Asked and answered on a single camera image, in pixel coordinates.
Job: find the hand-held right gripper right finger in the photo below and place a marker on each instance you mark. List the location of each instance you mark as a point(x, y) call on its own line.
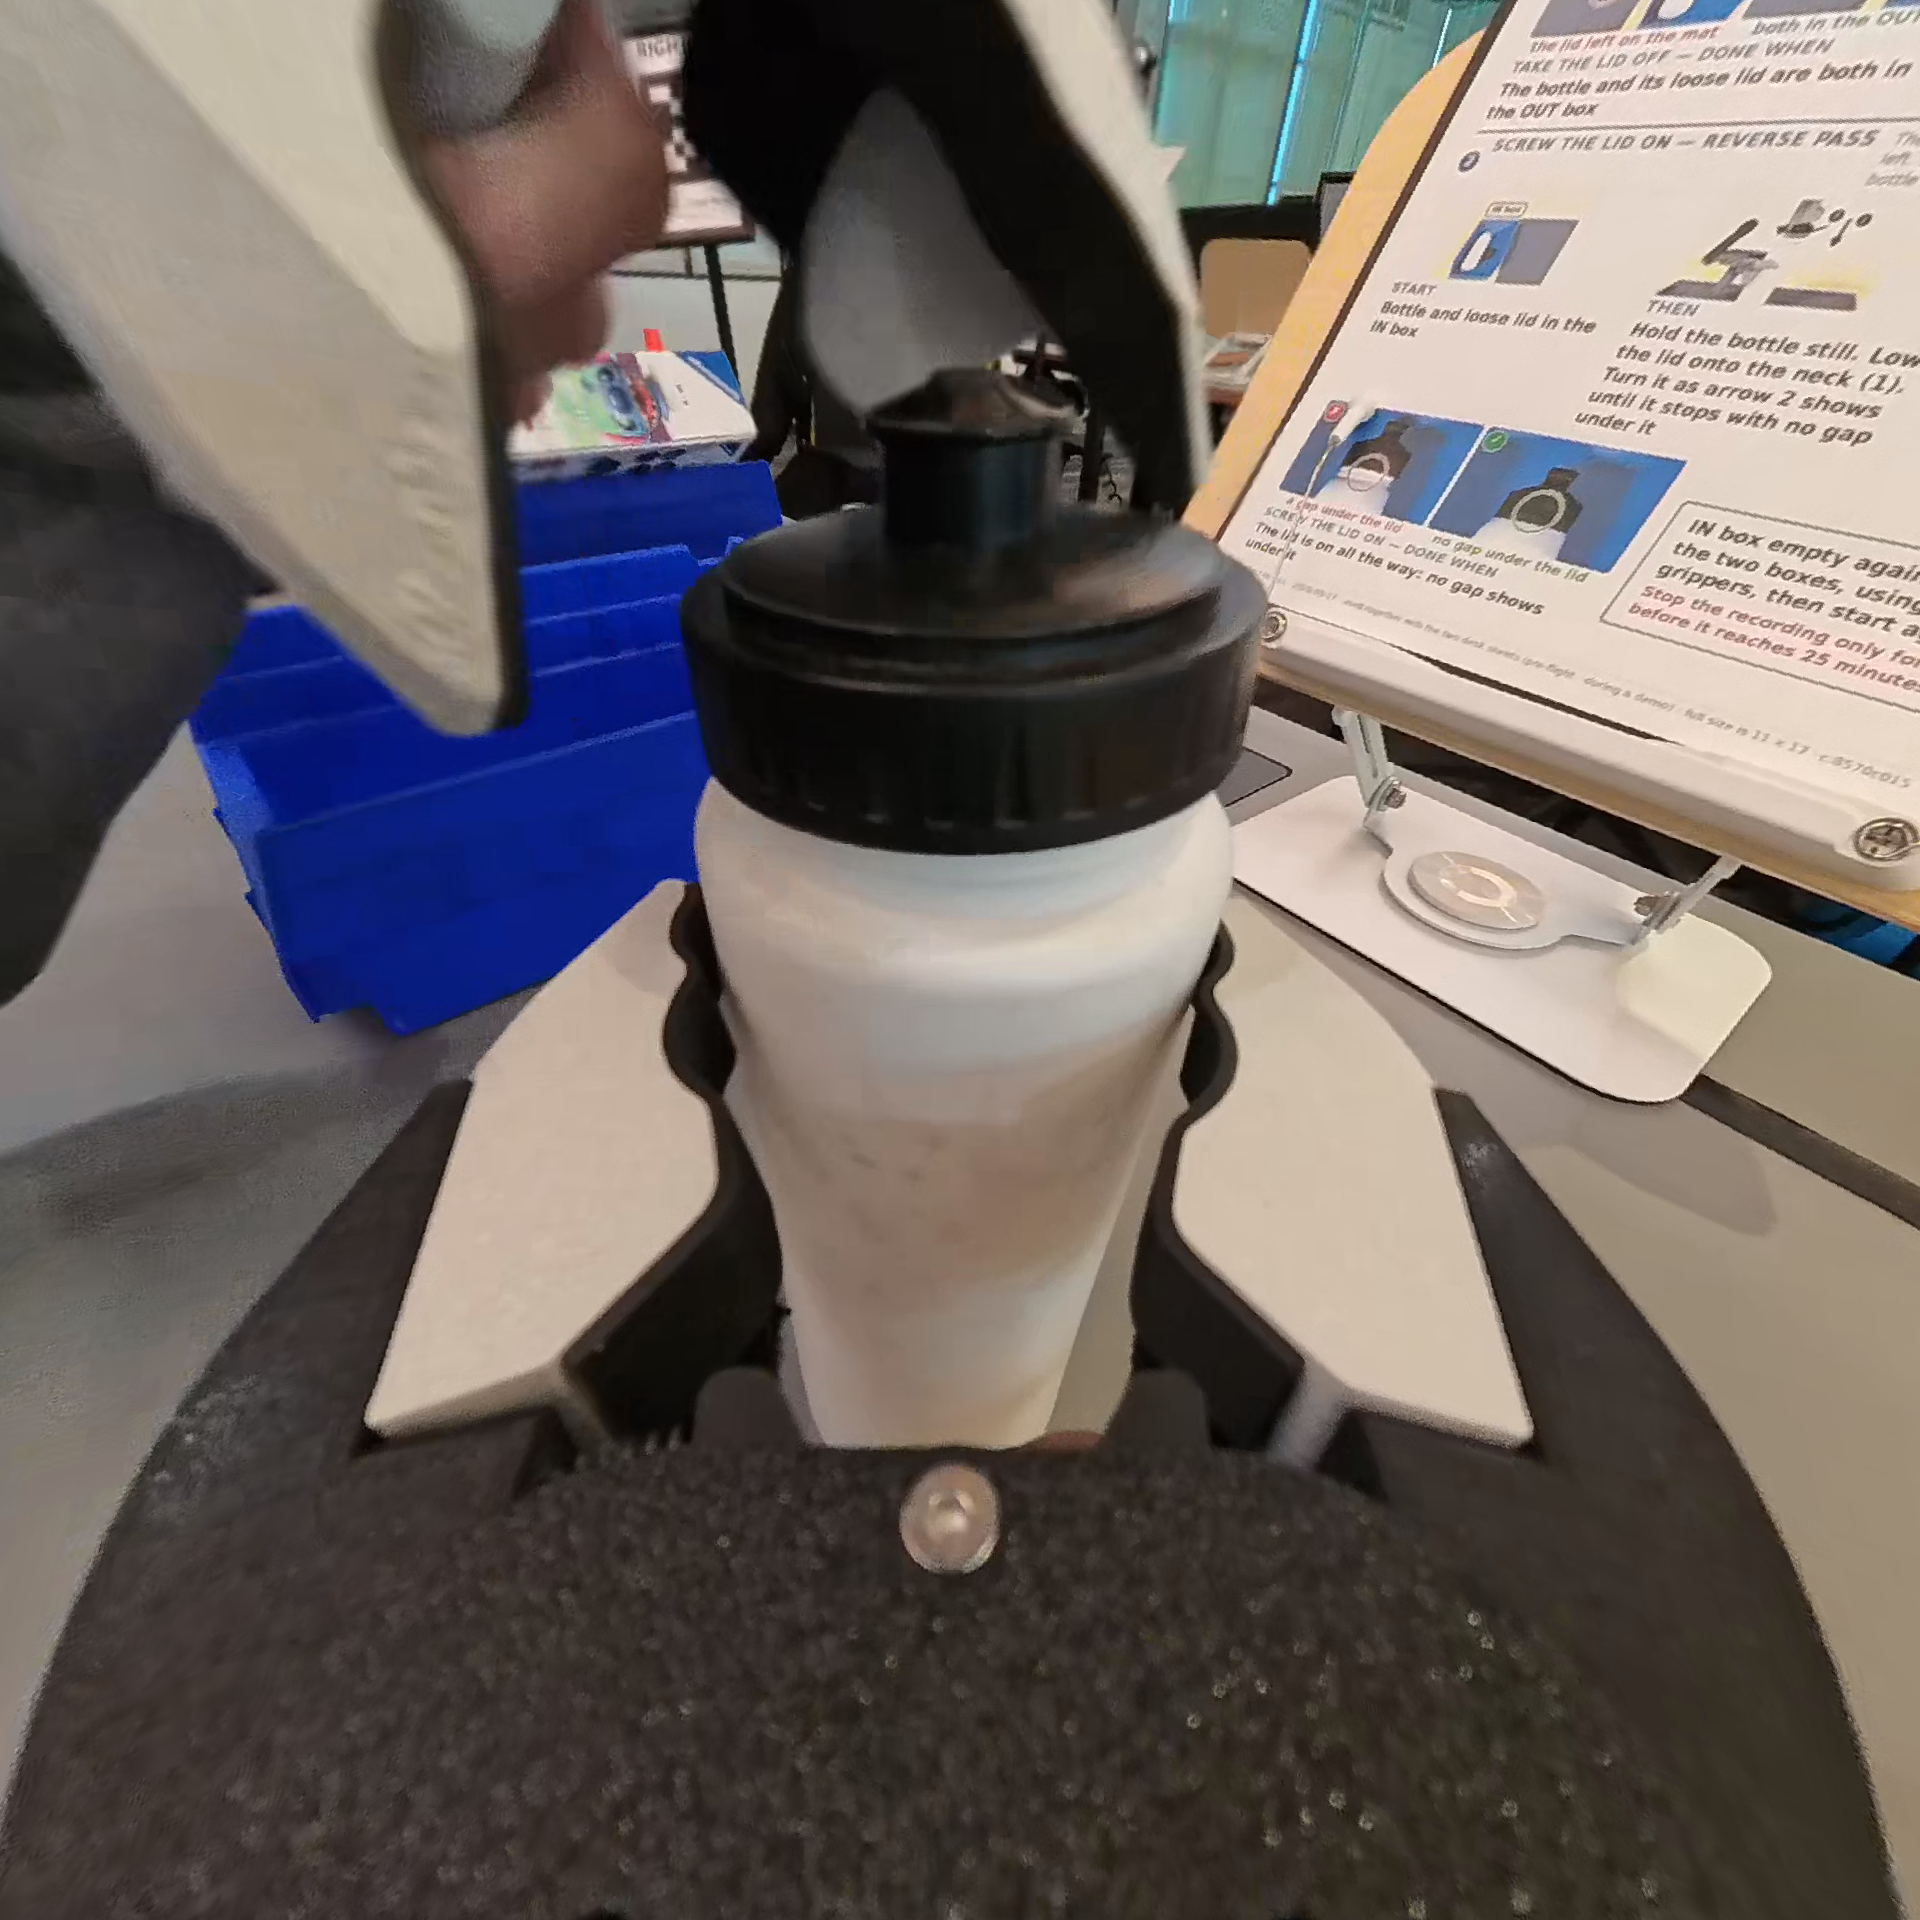
point(1335, 1201)

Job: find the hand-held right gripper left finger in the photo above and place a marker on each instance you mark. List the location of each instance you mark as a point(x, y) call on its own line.
point(554, 1201)

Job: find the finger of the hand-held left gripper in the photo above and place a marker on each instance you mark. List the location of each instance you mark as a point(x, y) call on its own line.
point(1141, 225)
point(270, 301)

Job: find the white plastic bottle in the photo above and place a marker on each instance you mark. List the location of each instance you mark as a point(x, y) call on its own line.
point(961, 1050)

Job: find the black bottle lid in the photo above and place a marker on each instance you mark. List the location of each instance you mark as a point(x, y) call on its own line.
point(974, 704)

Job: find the person's left forearm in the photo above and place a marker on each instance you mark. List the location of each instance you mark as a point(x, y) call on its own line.
point(90, 675)

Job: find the person's left hand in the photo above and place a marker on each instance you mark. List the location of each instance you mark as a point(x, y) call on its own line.
point(571, 194)

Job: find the framed tag sign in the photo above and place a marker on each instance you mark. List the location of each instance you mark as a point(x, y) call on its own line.
point(698, 194)

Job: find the wooden clipboard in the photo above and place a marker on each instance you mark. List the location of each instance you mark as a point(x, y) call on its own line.
point(1321, 301)

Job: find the colourful puzzle box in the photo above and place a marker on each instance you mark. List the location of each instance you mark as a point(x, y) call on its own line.
point(645, 405)

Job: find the white document stand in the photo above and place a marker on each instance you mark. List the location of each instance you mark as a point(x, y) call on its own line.
point(1650, 1020)

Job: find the instruction sheet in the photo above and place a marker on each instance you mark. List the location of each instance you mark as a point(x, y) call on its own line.
point(1650, 271)

